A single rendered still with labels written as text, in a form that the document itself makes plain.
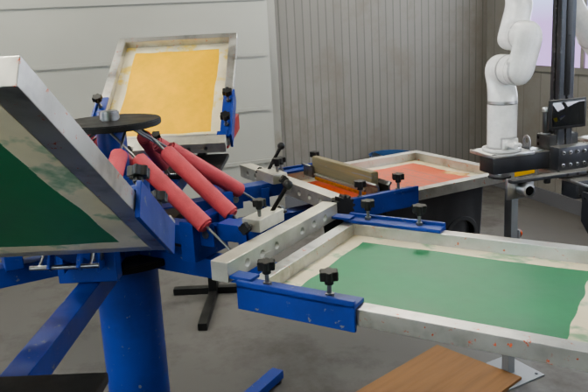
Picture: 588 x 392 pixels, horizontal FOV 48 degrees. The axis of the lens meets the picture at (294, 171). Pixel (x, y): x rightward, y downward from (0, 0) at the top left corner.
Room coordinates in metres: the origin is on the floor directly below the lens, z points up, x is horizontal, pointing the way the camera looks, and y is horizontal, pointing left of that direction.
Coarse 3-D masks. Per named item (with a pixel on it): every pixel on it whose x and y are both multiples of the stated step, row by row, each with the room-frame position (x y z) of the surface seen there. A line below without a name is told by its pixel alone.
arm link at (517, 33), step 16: (512, 0) 2.16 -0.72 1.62; (528, 0) 2.15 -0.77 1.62; (512, 16) 2.14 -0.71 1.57; (528, 16) 2.15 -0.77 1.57; (512, 32) 2.09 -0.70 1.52; (528, 32) 2.06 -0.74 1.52; (512, 48) 2.07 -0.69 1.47; (528, 48) 2.06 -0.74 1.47; (512, 64) 2.05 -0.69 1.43; (528, 64) 2.06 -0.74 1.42; (512, 80) 2.06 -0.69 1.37
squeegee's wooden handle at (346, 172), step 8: (312, 160) 2.62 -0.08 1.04; (320, 160) 2.57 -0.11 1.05; (328, 160) 2.52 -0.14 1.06; (320, 168) 2.57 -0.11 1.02; (328, 168) 2.52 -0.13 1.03; (336, 168) 2.47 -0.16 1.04; (344, 168) 2.42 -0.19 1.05; (352, 168) 2.38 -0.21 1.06; (360, 168) 2.35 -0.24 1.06; (328, 176) 2.52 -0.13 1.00; (336, 176) 2.47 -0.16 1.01; (344, 176) 2.42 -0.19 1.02; (352, 176) 2.38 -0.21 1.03; (360, 176) 2.33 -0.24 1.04; (368, 176) 2.28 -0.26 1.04; (376, 176) 2.28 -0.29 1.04; (352, 184) 2.38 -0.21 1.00; (376, 184) 2.28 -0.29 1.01
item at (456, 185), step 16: (368, 160) 2.82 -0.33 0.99; (384, 160) 2.86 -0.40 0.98; (400, 160) 2.91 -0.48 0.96; (432, 160) 2.84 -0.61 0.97; (448, 160) 2.76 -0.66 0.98; (464, 160) 2.71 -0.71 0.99; (304, 176) 2.67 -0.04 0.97; (480, 176) 2.42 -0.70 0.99; (512, 176) 2.48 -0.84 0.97; (432, 192) 2.29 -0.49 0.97; (448, 192) 2.32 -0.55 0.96
